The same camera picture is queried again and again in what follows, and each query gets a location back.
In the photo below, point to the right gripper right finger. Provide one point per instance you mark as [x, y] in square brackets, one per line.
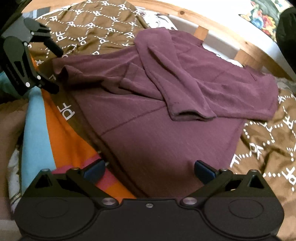
[213, 181]

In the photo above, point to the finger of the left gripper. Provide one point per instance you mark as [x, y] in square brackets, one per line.
[38, 79]
[41, 34]

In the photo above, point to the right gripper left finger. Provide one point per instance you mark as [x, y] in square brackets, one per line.
[84, 181]

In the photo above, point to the maroon shirt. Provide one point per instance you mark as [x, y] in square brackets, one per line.
[158, 106]

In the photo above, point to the orange blue striped cloth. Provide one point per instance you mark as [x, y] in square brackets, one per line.
[38, 130]

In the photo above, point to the brown PF patterned blanket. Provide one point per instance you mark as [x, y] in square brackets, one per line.
[270, 148]

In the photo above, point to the white floral bedsheet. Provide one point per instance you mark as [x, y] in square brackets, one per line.
[225, 46]

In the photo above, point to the black garment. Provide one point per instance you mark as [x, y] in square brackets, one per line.
[285, 33]

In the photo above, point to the wooden bed frame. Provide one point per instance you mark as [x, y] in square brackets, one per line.
[231, 34]

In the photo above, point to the colourful wall poster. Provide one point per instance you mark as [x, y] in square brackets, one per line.
[265, 14]

